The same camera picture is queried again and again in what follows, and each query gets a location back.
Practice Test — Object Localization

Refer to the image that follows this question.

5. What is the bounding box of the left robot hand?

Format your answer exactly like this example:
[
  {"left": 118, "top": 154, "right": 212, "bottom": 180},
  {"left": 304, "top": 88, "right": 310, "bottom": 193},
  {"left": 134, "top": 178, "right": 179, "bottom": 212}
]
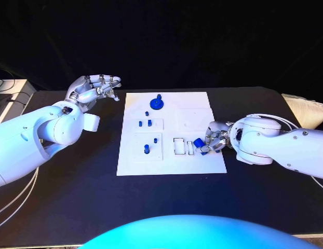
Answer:
[{"left": 64, "top": 74, "right": 122, "bottom": 114}]

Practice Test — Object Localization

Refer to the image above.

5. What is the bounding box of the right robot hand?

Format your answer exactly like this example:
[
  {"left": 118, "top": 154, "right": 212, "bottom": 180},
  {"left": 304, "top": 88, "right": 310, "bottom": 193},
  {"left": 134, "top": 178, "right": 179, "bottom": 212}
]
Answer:
[{"left": 194, "top": 120, "right": 235, "bottom": 156}]

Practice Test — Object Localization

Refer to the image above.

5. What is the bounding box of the white task board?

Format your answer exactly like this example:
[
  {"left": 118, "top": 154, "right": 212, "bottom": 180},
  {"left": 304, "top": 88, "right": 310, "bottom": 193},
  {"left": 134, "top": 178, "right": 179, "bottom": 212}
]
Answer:
[{"left": 115, "top": 91, "right": 228, "bottom": 176}]

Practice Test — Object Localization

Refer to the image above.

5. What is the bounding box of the blue gear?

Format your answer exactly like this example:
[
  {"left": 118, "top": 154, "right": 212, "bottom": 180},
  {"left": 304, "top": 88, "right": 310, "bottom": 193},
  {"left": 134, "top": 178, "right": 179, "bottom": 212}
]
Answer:
[{"left": 148, "top": 98, "right": 166, "bottom": 110}]

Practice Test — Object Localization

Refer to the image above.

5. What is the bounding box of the white desk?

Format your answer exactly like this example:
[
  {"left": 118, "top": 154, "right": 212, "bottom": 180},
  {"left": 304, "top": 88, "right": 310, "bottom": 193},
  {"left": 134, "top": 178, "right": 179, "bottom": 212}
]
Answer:
[{"left": 0, "top": 61, "right": 37, "bottom": 130}]

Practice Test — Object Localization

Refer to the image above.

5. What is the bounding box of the cream ribbed cushion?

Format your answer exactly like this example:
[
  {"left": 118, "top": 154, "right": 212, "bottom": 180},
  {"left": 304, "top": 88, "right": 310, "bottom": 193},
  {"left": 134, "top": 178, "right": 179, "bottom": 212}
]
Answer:
[{"left": 280, "top": 93, "right": 323, "bottom": 130}]

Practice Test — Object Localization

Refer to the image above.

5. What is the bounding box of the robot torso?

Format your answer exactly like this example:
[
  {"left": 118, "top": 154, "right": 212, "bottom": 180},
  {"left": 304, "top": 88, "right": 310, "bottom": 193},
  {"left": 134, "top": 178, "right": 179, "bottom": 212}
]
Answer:
[{"left": 76, "top": 214, "right": 323, "bottom": 249}]

